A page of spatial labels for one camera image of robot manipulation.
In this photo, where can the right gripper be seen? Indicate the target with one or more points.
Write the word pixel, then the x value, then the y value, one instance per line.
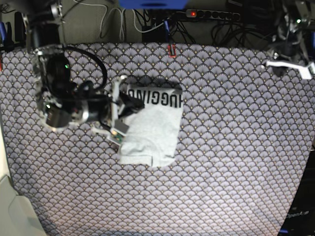
pixel 97 108

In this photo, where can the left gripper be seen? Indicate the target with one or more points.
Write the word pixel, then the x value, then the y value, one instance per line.
pixel 286 54

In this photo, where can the light grey T-shirt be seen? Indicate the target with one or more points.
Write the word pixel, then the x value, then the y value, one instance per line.
pixel 153 132

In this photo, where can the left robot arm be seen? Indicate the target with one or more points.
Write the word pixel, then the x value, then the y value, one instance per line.
pixel 293 38

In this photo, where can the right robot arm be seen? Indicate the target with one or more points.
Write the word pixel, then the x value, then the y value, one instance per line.
pixel 60 101

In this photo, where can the fan-patterned table cloth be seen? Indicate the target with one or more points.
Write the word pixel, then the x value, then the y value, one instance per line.
pixel 244 141

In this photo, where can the red black table clamp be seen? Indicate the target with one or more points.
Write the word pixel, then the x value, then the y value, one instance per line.
pixel 172 50

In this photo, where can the black power strip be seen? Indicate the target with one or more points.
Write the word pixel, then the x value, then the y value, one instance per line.
pixel 214 15

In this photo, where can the black box under table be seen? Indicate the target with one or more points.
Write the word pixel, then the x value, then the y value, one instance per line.
pixel 158 35

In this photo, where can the blue box overhead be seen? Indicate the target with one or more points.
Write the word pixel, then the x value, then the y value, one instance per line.
pixel 153 4

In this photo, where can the black OpenArm box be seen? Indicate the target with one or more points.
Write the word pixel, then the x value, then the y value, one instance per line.
pixel 300 220

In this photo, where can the beige plastic furniture piece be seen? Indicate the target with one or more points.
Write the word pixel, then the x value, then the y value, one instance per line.
pixel 17 216

